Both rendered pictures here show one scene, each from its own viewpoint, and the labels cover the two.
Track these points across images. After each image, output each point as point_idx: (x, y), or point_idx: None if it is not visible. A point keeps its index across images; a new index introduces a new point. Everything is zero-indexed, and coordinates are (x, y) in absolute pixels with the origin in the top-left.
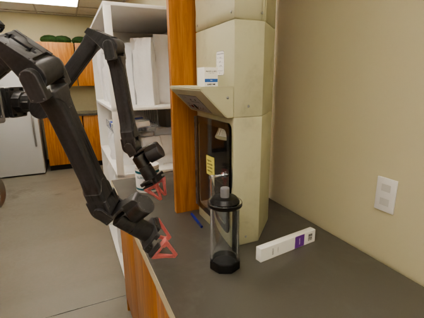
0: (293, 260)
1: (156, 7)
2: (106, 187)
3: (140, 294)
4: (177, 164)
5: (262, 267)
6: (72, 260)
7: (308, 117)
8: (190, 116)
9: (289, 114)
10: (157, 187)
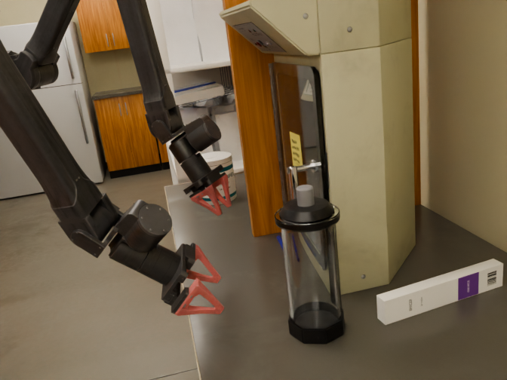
0: (450, 322)
1: None
2: (87, 193)
3: None
4: (248, 152)
5: (386, 335)
6: (133, 311)
7: (492, 45)
8: (265, 65)
9: (456, 44)
10: (210, 192)
